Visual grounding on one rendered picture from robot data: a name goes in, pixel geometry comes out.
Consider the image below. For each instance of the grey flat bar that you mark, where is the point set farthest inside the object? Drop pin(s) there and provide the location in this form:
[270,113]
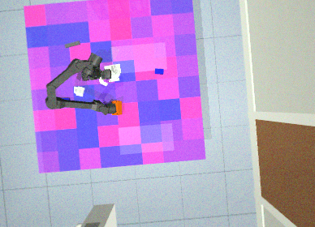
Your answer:
[72,44]

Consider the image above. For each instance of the small blue block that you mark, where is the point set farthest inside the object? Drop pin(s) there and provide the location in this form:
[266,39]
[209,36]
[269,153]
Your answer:
[159,71]

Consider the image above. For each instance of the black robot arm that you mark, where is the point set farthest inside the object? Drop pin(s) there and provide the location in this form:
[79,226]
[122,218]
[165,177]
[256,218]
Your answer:
[75,66]

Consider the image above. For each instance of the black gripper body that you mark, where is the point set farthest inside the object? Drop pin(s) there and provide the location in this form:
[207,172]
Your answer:
[105,73]

